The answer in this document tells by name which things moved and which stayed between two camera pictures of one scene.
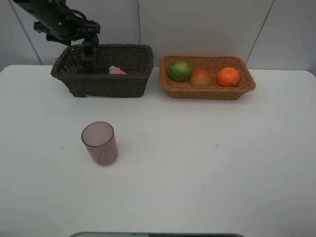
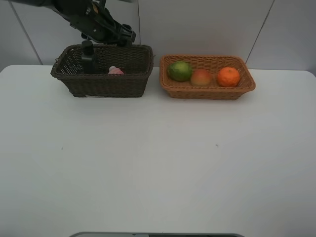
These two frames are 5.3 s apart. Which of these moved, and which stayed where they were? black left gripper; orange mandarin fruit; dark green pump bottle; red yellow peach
Moved: black left gripper
Stayed: orange mandarin fruit; dark green pump bottle; red yellow peach
